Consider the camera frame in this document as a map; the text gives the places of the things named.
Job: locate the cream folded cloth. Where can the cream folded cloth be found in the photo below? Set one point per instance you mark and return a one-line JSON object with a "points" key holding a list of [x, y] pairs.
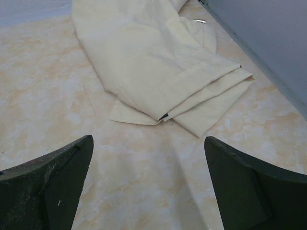
{"points": [[159, 65]]}

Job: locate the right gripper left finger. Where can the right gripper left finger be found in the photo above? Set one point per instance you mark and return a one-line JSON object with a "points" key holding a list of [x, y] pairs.
{"points": [[43, 194]]}

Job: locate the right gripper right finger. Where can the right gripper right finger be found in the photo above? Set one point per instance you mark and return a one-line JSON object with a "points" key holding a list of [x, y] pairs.
{"points": [[253, 194]]}

